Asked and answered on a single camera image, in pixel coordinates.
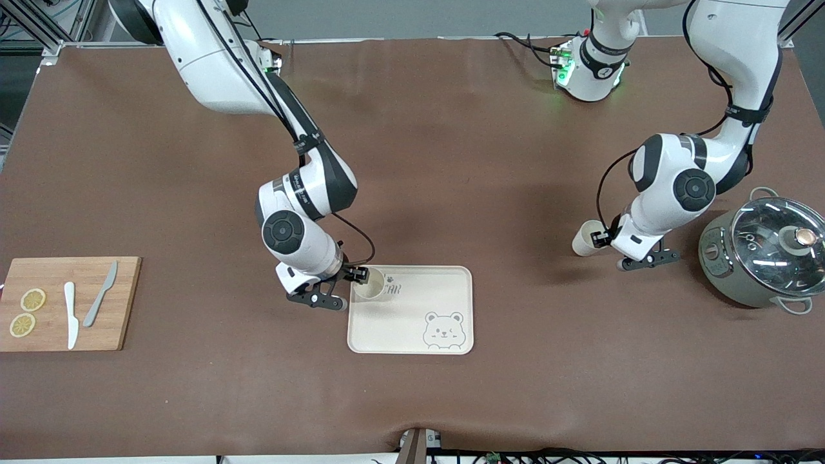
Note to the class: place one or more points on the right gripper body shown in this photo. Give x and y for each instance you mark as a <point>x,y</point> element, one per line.
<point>349,271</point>

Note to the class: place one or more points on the white plastic cup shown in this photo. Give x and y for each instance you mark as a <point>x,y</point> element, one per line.
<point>374,291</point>
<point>583,241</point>

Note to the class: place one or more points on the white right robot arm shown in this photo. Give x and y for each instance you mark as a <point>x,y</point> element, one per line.
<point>303,245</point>

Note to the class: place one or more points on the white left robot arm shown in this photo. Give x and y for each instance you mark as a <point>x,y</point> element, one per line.
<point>683,187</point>

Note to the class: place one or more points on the beige tray with bear print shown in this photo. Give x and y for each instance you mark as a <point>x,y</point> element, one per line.
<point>399,328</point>

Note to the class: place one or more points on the grey electric cooking pot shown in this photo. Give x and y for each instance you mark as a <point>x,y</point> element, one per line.
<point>722,277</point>

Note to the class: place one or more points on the glass pot lid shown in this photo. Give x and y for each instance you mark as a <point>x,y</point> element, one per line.
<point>767,251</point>

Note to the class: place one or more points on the brown table mat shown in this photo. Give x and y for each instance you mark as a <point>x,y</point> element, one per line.
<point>451,161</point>

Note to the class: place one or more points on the wooden cutting board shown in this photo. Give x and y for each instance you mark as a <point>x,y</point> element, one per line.
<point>116,309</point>

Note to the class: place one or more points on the grey plastic knife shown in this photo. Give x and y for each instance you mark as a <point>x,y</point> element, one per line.
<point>97,303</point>

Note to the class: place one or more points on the white plastic knife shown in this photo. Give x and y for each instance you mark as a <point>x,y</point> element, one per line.
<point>71,322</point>

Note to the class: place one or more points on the lemon slice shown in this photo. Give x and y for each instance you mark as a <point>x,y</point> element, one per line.
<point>33,299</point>
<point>22,325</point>

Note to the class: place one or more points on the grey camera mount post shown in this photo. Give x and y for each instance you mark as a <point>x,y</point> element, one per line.
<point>416,448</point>

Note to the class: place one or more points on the aluminium frame profile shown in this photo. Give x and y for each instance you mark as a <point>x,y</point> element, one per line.
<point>51,48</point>

